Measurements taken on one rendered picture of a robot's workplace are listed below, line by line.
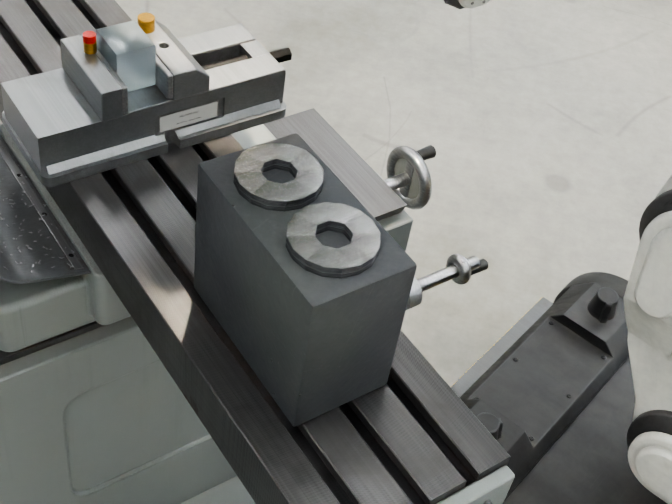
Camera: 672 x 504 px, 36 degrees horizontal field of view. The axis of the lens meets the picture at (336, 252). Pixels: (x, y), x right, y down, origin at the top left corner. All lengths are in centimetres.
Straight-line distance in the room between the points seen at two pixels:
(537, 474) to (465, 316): 100
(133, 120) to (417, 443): 54
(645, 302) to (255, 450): 53
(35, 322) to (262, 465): 43
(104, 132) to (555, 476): 80
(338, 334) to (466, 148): 203
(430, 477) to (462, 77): 231
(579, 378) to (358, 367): 67
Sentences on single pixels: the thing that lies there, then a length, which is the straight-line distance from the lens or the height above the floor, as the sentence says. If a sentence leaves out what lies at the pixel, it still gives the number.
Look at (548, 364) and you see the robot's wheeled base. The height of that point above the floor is 59.
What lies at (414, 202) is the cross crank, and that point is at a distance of 182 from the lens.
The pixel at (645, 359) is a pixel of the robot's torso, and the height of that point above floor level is 80.
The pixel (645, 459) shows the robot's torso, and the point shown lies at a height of 69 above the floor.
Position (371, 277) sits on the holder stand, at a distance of 95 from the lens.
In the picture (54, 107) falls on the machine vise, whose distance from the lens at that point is 131.
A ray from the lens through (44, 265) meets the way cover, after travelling 130.
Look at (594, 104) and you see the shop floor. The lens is 330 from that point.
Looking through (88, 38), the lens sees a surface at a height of 107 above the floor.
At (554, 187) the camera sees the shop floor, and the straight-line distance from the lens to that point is 293.
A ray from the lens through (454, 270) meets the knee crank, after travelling 184.
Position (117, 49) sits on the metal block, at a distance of 129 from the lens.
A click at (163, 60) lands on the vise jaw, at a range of 132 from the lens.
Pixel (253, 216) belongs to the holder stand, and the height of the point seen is 113.
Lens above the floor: 181
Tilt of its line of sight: 45 degrees down
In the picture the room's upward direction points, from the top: 10 degrees clockwise
